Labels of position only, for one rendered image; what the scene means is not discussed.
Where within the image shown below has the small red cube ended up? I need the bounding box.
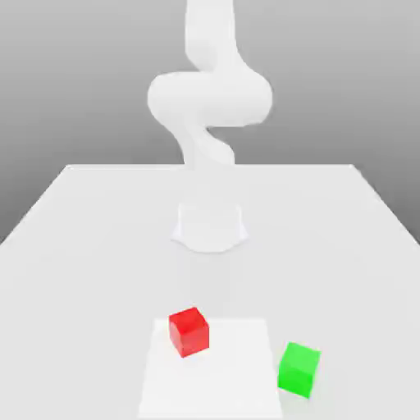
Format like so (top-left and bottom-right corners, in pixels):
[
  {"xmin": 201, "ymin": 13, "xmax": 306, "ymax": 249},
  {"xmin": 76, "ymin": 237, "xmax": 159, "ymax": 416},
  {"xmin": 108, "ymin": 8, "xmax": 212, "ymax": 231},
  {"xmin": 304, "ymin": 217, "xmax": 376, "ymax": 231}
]
[{"xmin": 168, "ymin": 306, "xmax": 211, "ymax": 359}]

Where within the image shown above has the small green cube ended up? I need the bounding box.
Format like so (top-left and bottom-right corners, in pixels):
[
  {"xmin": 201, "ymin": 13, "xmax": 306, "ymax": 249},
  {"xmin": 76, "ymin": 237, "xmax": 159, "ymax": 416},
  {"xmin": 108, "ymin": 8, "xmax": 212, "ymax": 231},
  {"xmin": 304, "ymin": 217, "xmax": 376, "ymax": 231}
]
[{"xmin": 276, "ymin": 341, "xmax": 322, "ymax": 400}]

